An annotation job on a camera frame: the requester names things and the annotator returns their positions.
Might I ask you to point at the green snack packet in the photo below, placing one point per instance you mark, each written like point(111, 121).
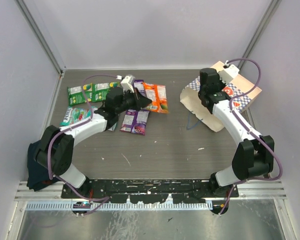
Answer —
point(76, 96)
point(100, 90)

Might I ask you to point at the dark blue folded cloth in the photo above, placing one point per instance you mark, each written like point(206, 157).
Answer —
point(38, 177)

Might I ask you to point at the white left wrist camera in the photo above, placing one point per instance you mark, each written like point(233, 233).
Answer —
point(126, 82)

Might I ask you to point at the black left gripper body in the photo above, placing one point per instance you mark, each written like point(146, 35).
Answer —
point(129, 101)

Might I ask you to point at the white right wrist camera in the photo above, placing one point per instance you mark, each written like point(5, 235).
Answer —
point(228, 72)

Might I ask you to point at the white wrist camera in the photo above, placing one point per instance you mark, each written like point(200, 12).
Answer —
point(126, 82)
point(228, 72)

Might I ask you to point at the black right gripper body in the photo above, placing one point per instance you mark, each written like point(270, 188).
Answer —
point(199, 93)

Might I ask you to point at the teal mint candy packet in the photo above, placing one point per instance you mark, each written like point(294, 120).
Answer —
point(113, 127)
point(74, 115)

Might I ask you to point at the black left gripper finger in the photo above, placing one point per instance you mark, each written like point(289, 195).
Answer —
point(138, 95)
point(142, 101)

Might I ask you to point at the purple snack packet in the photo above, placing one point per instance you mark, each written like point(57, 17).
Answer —
point(138, 84)
point(135, 122)

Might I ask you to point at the orange snack packet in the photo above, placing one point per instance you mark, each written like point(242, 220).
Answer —
point(158, 96)

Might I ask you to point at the perforated cable duct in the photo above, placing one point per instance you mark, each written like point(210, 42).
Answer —
point(83, 206)

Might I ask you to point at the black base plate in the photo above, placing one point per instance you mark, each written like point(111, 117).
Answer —
point(150, 191)

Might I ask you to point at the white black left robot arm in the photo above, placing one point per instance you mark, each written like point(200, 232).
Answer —
point(55, 149)

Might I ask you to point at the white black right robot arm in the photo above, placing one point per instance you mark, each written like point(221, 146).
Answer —
point(254, 153)

